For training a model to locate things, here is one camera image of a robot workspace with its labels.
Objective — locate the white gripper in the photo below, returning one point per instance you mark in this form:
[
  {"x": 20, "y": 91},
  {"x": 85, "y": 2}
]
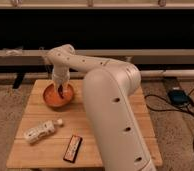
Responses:
[{"x": 60, "y": 75}]

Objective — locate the dark chocolate bar wrapper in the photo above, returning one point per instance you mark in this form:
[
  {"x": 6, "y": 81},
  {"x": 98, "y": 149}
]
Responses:
[{"x": 72, "y": 149}]

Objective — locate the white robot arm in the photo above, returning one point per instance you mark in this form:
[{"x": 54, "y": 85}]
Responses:
[{"x": 106, "y": 88}]

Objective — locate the white wall rail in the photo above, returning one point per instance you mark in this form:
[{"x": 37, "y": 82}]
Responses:
[{"x": 170, "y": 55}]

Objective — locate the orange ceramic bowl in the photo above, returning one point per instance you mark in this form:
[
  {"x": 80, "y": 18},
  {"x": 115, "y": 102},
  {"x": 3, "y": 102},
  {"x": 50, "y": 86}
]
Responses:
[{"x": 52, "y": 98}]

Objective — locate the wooden table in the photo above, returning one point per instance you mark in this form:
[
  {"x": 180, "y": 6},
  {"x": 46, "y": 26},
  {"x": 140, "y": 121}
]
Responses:
[{"x": 48, "y": 152}]

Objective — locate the black power adapter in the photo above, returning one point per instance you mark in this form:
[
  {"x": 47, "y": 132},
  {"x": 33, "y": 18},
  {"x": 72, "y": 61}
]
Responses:
[{"x": 178, "y": 97}]

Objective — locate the white plastic bottle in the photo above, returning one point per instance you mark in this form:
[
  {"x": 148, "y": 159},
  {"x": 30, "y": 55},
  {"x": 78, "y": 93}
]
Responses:
[{"x": 34, "y": 134}]

